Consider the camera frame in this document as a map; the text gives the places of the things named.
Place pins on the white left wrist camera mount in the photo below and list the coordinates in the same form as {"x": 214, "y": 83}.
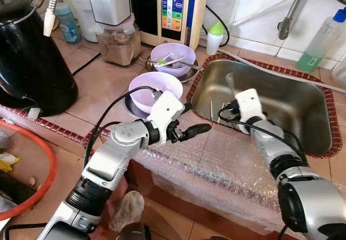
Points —
{"x": 165, "y": 109}

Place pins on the white blender with brown powder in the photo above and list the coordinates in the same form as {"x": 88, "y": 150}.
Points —
{"x": 118, "y": 40}

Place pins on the black electric kettle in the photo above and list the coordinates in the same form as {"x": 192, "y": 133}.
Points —
{"x": 30, "y": 61}

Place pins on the lilac plastic bowl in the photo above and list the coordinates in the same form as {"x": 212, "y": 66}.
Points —
{"x": 181, "y": 52}
{"x": 143, "y": 86}

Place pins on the round metal plate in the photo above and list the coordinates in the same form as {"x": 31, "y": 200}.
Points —
{"x": 130, "y": 109}
{"x": 193, "y": 75}

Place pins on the small teal plastic bottle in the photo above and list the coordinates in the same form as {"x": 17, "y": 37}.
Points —
{"x": 69, "y": 28}

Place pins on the thin pale chopstick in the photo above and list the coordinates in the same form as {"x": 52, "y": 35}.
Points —
{"x": 211, "y": 110}

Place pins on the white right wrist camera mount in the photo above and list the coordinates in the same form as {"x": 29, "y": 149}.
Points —
{"x": 251, "y": 104}

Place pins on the green dish soap bottle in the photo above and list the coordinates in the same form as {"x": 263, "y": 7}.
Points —
{"x": 319, "y": 48}

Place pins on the stainless steel sink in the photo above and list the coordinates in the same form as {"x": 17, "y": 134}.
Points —
{"x": 292, "y": 115}

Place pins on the metal wall tap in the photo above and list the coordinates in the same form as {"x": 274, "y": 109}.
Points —
{"x": 289, "y": 21}

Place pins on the thin white pipe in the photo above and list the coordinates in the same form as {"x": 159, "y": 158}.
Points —
{"x": 303, "y": 73}

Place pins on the yellow packet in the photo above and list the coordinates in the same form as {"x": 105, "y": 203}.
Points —
{"x": 8, "y": 161}

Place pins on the small white bottle green cap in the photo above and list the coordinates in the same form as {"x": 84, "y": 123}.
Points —
{"x": 214, "y": 39}

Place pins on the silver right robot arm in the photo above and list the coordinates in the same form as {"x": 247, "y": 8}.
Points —
{"x": 303, "y": 197}

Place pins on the white jar with green lid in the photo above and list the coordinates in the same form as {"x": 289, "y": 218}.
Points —
{"x": 82, "y": 13}

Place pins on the black water ionizer, wood trim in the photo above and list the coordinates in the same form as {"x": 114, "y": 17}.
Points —
{"x": 173, "y": 13}

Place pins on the clear bubble wrap sheet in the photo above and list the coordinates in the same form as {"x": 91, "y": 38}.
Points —
{"x": 227, "y": 170}

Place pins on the white crumpled cloth bundle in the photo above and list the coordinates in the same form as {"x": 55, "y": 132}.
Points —
{"x": 127, "y": 210}

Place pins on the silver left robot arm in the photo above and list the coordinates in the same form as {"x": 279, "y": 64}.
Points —
{"x": 108, "y": 164}

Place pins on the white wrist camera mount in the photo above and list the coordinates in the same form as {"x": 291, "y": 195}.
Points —
{"x": 165, "y": 109}
{"x": 251, "y": 104}

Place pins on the white spoon with green end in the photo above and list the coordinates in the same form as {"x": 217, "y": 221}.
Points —
{"x": 170, "y": 61}

